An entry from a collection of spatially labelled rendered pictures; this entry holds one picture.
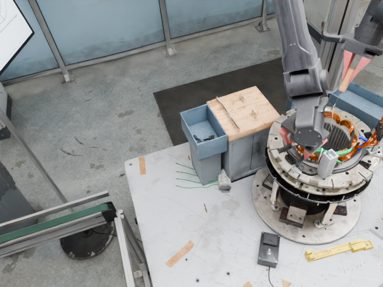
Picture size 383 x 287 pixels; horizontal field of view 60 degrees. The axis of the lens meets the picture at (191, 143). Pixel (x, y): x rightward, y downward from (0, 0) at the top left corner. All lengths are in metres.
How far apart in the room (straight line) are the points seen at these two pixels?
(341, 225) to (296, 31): 0.77
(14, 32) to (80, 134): 1.51
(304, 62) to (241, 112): 0.49
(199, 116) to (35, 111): 2.14
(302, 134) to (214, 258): 0.61
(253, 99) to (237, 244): 0.51
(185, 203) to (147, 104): 1.66
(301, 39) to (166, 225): 0.81
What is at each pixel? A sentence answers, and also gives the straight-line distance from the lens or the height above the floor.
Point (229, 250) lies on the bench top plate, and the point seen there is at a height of 0.78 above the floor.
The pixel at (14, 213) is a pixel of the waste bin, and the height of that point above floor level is 0.28.
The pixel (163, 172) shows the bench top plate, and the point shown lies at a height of 0.78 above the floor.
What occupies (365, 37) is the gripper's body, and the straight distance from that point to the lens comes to 0.86.
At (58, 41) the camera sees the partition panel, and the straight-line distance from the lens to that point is 3.17.
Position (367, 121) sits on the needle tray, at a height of 1.03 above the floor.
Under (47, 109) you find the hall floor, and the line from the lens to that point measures 3.12.
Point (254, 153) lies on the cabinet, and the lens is 1.25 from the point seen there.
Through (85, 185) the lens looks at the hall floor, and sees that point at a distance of 2.43.
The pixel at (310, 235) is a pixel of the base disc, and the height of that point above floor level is 0.80.
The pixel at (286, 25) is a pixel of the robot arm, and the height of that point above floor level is 1.53.
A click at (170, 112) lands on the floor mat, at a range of 2.71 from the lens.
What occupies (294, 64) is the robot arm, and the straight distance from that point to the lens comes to 0.72.
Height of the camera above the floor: 1.88
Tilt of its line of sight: 50 degrees down
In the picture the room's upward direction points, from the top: 7 degrees counter-clockwise
